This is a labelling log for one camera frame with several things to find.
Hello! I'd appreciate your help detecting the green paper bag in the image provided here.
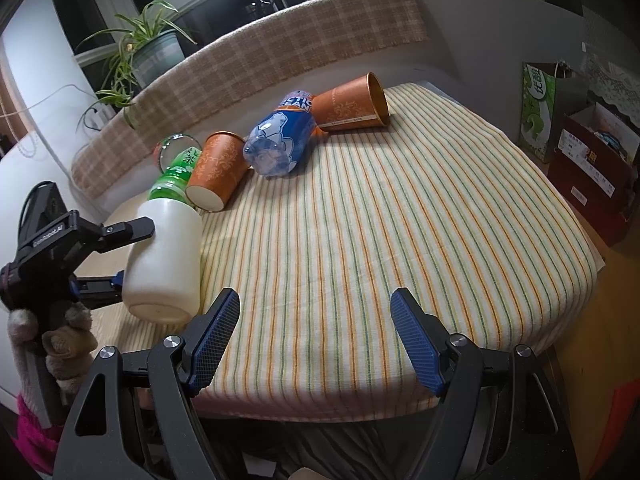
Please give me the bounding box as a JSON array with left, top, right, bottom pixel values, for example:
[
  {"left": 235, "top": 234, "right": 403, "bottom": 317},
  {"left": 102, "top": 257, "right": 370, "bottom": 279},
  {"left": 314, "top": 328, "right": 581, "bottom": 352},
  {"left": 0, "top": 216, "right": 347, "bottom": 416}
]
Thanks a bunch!
[{"left": 517, "top": 60, "right": 589, "bottom": 164}]

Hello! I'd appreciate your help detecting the plaid blanket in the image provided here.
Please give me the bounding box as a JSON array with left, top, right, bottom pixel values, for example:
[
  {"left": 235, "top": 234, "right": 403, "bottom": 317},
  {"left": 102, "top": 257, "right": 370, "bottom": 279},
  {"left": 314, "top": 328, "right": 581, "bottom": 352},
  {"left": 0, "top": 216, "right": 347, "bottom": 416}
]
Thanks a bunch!
[{"left": 71, "top": 0, "right": 431, "bottom": 200}]

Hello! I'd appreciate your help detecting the red cardboard box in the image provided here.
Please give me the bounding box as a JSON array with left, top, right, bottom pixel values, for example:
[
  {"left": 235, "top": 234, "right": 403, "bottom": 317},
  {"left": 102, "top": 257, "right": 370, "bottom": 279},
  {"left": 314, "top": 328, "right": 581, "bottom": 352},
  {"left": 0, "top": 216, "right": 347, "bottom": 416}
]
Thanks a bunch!
[{"left": 547, "top": 102, "right": 640, "bottom": 247}]

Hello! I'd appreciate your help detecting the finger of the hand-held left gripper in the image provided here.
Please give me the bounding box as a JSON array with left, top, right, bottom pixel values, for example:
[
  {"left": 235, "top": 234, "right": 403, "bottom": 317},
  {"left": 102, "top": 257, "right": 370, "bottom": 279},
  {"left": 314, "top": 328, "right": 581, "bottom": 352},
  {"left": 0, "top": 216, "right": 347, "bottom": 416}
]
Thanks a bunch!
[
  {"left": 99, "top": 216, "right": 156, "bottom": 251},
  {"left": 69, "top": 270, "right": 126, "bottom": 309}
]

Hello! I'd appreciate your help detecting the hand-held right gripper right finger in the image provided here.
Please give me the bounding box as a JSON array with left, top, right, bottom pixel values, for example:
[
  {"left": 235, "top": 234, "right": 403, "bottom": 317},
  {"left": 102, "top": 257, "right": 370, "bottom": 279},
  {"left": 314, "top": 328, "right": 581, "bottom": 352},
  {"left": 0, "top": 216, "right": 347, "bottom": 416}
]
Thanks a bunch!
[{"left": 390, "top": 287, "right": 596, "bottom": 480}]

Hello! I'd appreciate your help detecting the striped table cloth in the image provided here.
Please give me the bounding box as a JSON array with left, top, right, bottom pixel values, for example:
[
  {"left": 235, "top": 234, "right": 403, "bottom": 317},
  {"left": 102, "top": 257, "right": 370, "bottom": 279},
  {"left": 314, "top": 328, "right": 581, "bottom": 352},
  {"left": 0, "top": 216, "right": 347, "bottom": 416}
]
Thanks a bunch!
[{"left": 107, "top": 81, "right": 600, "bottom": 421}]

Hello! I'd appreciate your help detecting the dark striped cloth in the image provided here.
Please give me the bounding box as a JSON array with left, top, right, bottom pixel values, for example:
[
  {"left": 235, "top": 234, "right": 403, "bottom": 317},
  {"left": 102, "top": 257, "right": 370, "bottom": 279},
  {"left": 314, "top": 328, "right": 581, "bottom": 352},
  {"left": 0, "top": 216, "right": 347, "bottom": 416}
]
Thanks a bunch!
[{"left": 200, "top": 412, "right": 441, "bottom": 480}]

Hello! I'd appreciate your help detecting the potted spider plant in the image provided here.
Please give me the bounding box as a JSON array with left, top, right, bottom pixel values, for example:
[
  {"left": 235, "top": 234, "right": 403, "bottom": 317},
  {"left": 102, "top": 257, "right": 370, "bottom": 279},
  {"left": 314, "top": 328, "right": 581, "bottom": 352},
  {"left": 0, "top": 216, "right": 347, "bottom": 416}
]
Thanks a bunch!
[{"left": 75, "top": 0, "right": 199, "bottom": 130}]

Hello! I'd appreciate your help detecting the small orange paper cup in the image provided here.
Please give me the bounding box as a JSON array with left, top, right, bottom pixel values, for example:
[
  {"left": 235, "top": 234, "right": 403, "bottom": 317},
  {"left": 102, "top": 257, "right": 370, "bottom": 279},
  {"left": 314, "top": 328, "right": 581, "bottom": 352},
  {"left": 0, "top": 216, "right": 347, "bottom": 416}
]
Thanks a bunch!
[{"left": 185, "top": 131, "right": 252, "bottom": 212}]

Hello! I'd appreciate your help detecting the green label plastic bottle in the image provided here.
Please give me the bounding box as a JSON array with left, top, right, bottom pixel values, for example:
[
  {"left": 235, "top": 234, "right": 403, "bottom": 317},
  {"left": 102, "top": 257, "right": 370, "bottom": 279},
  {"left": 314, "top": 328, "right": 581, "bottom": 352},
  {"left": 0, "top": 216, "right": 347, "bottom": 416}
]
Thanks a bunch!
[{"left": 148, "top": 145, "right": 205, "bottom": 207}]

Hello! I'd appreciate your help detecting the large orange paper cup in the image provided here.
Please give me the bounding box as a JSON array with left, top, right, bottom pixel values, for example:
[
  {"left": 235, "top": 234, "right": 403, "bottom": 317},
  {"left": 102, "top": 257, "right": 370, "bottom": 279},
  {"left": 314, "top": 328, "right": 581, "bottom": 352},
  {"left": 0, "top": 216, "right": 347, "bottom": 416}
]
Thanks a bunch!
[{"left": 314, "top": 72, "right": 390, "bottom": 132}]

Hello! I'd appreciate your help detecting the white cup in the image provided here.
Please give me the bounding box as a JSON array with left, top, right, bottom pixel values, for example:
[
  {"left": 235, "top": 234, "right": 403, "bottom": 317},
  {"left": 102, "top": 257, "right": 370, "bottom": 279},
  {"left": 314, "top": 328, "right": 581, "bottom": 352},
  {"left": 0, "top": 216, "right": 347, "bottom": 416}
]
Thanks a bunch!
[{"left": 123, "top": 199, "right": 203, "bottom": 324}]

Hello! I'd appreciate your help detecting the clear glass cup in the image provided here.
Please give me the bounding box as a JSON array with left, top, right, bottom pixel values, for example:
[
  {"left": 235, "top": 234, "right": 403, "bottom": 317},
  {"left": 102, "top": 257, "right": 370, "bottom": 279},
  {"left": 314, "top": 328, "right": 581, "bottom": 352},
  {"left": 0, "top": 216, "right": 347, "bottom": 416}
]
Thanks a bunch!
[{"left": 153, "top": 133, "right": 203, "bottom": 172}]

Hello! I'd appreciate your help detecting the person's left hand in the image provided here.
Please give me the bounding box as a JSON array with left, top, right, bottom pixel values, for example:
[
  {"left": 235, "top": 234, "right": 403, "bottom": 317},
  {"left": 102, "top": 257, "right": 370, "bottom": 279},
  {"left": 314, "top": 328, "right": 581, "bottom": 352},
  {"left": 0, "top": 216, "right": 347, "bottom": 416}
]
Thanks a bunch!
[{"left": 7, "top": 302, "right": 99, "bottom": 397}]

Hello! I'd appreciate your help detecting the white cable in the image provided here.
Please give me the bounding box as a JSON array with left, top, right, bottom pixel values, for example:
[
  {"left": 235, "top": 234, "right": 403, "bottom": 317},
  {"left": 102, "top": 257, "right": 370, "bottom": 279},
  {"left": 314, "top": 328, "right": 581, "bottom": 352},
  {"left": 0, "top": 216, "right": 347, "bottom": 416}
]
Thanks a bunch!
[{"left": 0, "top": 82, "right": 97, "bottom": 162}]

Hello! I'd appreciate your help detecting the blue label plastic bottle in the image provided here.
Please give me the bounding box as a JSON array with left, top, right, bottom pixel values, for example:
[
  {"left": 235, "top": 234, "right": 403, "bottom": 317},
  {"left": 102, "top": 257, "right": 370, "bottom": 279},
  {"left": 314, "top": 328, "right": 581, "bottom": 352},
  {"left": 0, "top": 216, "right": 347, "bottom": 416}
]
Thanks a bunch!
[{"left": 242, "top": 90, "right": 326, "bottom": 177}]

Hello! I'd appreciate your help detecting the white power strip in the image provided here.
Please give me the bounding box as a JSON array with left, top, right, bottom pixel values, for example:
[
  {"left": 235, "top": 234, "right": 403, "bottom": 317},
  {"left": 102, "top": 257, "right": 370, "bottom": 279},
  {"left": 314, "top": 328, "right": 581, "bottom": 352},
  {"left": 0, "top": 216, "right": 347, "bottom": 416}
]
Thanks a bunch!
[{"left": 82, "top": 102, "right": 120, "bottom": 132}]

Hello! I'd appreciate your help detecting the person's left forearm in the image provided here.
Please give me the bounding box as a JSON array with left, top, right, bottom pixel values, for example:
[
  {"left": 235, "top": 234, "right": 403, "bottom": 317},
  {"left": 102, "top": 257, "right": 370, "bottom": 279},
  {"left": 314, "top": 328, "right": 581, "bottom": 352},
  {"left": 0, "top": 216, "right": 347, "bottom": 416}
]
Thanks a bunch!
[{"left": 9, "top": 332, "right": 68, "bottom": 477}]

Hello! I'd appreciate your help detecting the white lace cloth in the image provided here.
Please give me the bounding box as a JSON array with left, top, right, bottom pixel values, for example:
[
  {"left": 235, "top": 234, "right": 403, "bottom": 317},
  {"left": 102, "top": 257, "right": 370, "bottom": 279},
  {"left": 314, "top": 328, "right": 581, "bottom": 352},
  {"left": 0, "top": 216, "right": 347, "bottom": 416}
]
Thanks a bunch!
[{"left": 582, "top": 7, "right": 640, "bottom": 128}]

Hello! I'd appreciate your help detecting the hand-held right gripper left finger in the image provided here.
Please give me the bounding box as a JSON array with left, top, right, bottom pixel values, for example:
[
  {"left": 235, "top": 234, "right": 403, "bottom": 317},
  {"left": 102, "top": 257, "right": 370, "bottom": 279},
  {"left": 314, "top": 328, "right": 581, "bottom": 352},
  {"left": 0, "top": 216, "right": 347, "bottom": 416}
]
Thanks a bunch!
[{"left": 52, "top": 287, "right": 241, "bottom": 480}]

